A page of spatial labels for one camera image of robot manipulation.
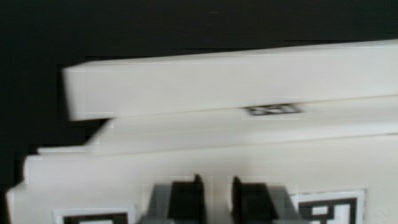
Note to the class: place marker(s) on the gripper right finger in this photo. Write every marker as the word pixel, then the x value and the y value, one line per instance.
pixel 261 204

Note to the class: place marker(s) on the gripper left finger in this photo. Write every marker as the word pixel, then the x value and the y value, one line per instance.
pixel 176 204

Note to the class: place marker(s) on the small white door panel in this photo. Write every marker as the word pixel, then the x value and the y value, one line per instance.
pixel 78 181

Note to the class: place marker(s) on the white panel with tag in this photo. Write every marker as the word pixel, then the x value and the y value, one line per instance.
pixel 236 98

